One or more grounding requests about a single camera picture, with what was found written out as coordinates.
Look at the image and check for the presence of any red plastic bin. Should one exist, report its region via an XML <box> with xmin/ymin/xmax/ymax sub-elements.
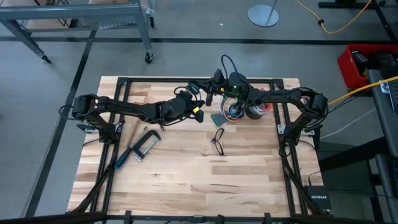
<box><xmin>337</xmin><ymin>44</ymin><xmax>398</xmax><ymax>90</ymax></box>

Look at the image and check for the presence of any grey desk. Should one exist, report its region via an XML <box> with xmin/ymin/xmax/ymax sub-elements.
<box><xmin>368</xmin><ymin>68</ymin><xmax>398</xmax><ymax>224</ymax></box>

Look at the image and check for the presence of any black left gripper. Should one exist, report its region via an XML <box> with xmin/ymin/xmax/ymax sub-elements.
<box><xmin>182</xmin><ymin>86</ymin><xmax>202</xmax><ymax>110</ymax></box>

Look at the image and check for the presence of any black desk leg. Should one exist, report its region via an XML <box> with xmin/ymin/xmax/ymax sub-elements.
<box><xmin>317</xmin><ymin>136</ymin><xmax>398</xmax><ymax>200</ymax></box>

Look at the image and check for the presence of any round grey stand base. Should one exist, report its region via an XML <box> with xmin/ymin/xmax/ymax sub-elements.
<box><xmin>247</xmin><ymin>0</ymin><xmax>280</xmax><ymax>28</ymax></box>

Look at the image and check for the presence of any black tape roll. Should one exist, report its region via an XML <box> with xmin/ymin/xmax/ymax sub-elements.
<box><xmin>244</xmin><ymin>102</ymin><xmax>265</xmax><ymax>121</ymax></box>

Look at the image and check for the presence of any white tub with red rim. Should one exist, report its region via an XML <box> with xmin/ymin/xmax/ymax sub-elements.
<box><xmin>257</xmin><ymin>86</ymin><xmax>274</xmax><ymax>113</ymax></box>

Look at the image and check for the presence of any black Netgear network switch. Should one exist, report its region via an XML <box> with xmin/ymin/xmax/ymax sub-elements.
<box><xmin>303</xmin><ymin>185</ymin><xmax>332</xmax><ymax>211</ymax></box>

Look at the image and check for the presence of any black cable with yellow tag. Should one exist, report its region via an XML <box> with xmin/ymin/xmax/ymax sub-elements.
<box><xmin>146</xmin><ymin>105</ymin><xmax>201</xmax><ymax>128</ymax></box>
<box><xmin>221</xmin><ymin>54</ymin><xmax>247</xmax><ymax>91</ymax></box>

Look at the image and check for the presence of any black desk foot bar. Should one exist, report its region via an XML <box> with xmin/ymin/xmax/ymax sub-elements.
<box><xmin>317</xmin><ymin>0</ymin><xmax>398</xmax><ymax>43</ymax></box>

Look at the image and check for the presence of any thin white cable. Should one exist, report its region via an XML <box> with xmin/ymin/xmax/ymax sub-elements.
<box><xmin>320</xmin><ymin>107</ymin><xmax>377</xmax><ymax>140</ymax></box>

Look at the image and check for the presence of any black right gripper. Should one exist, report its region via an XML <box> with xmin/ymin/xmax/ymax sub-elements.
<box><xmin>190</xmin><ymin>78</ymin><xmax>230</xmax><ymax>107</ymax></box>

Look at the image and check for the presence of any black aluminium table frame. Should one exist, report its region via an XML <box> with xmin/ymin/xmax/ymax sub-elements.
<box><xmin>66</xmin><ymin>76</ymin><xmax>330</xmax><ymax>224</ymax></box>

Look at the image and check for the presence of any thick yellow hanging cord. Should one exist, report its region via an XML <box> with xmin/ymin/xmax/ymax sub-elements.
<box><xmin>331</xmin><ymin>75</ymin><xmax>398</xmax><ymax>105</ymax></box>

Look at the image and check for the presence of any yellow extension cord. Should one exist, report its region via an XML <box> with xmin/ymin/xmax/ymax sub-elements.
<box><xmin>295</xmin><ymin>0</ymin><xmax>374</xmax><ymax>35</ymax></box>

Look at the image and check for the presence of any metal clamp with blue handle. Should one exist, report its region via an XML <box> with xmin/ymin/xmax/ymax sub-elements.
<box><xmin>113</xmin><ymin>126</ymin><xmax>149</xmax><ymax>170</ymax></box>

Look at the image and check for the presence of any grey metal cart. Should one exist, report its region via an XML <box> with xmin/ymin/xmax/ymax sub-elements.
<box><xmin>0</xmin><ymin>0</ymin><xmax>156</xmax><ymax>65</ymax></box>

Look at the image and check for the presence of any teal cord with black disc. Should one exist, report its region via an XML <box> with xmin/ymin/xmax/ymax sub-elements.
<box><xmin>173</xmin><ymin>82</ymin><xmax>203</xmax><ymax>98</ymax></box>

